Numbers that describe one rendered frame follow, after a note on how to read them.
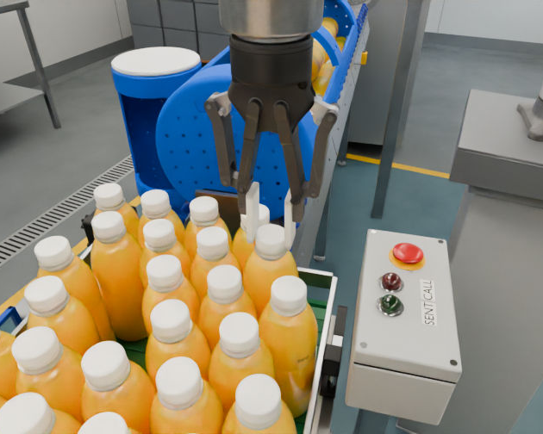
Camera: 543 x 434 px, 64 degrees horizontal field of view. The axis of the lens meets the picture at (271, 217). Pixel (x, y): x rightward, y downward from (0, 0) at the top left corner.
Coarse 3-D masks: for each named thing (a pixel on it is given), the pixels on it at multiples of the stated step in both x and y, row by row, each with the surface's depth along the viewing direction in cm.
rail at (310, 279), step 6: (300, 270) 68; (306, 270) 68; (312, 270) 68; (318, 270) 68; (300, 276) 69; (306, 276) 69; (312, 276) 68; (318, 276) 68; (324, 276) 68; (330, 276) 68; (306, 282) 70; (312, 282) 69; (318, 282) 69; (324, 282) 69; (330, 282) 68
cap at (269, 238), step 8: (272, 224) 53; (256, 232) 52; (264, 232) 52; (272, 232) 52; (280, 232) 52; (256, 240) 51; (264, 240) 51; (272, 240) 51; (280, 240) 51; (264, 248) 51; (272, 248) 51; (280, 248) 51
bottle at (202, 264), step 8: (200, 256) 55; (208, 256) 54; (216, 256) 54; (224, 256) 55; (232, 256) 56; (192, 264) 56; (200, 264) 55; (208, 264) 55; (216, 264) 55; (224, 264) 55; (232, 264) 56; (192, 272) 56; (200, 272) 55; (208, 272) 55; (240, 272) 58; (192, 280) 56; (200, 280) 55; (200, 288) 56; (200, 296) 56
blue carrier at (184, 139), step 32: (320, 32) 98; (352, 32) 125; (224, 64) 100; (192, 96) 69; (160, 128) 74; (192, 128) 73; (160, 160) 78; (192, 160) 76; (256, 160) 73; (192, 192) 81
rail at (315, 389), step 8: (336, 280) 67; (328, 296) 64; (328, 304) 63; (328, 312) 62; (328, 320) 60; (328, 328) 60; (320, 344) 57; (320, 352) 56; (320, 360) 55; (320, 368) 54; (320, 376) 53; (312, 384) 52; (312, 392) 52; (312, 400) 51; (312, 408) 50; (312, 416) 49; (312, 424) 50; (304, 432) 48
